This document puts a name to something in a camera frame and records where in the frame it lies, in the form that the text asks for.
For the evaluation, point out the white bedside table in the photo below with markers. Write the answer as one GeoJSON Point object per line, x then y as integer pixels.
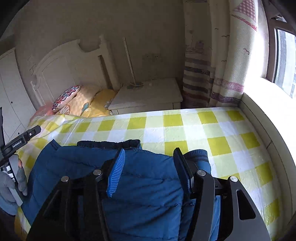
{"type": "Point", "coordinates": [153, 95]}

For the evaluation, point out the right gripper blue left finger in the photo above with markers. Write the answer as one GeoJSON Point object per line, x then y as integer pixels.
{"type": "Point", "coordinates": [114, 172]}

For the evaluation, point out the white wooden headboard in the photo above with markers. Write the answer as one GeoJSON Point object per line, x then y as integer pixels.
{"type": "Point", "coordinates": [68, 65]}

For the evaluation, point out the window with dark frame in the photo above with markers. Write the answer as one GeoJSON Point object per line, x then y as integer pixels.
{"type": "Point", "coordinates": [280, 17]}

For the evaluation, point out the grey gloved left hand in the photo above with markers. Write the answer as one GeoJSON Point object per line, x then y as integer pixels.
{"type": "Point", "coordinates": [8, 202]}

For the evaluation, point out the white desk lamp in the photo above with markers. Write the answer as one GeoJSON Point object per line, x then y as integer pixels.
{"type": "Point", "coordinates": [134, 83]}

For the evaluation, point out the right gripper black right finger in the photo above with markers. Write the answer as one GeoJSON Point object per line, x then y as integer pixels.
{"type": "Point", "coordinates": [185, 175]}

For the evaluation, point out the yellow checked bed sheet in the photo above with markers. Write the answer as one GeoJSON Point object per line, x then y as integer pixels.
{"type": "Point", "coordinates": [234, 147]}

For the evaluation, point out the white wardrobe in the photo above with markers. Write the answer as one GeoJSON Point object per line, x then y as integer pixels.
{"type": "Point", "coordinates": [17, 108]}

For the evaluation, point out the blue puffer jacket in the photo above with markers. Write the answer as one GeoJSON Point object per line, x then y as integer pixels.
{"type": "Point", "coordinates": [148, 204]}

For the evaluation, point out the patterned striped curtain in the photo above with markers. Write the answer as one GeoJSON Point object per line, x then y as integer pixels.
{"type": "Point", "coordinates": [226, 45]}

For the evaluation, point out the wall power socket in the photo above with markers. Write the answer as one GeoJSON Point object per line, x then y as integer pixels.
{"type": "Point", "coordinates": [152, 57]}

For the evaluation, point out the yellow cream pillow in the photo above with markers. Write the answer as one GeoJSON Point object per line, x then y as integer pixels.
{"type": "Point", "coordinates": [89, 102]}

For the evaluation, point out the floral patterned pillow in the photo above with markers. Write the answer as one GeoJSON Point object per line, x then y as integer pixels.
{"type": "Point", "coordinates": [65, 98]}

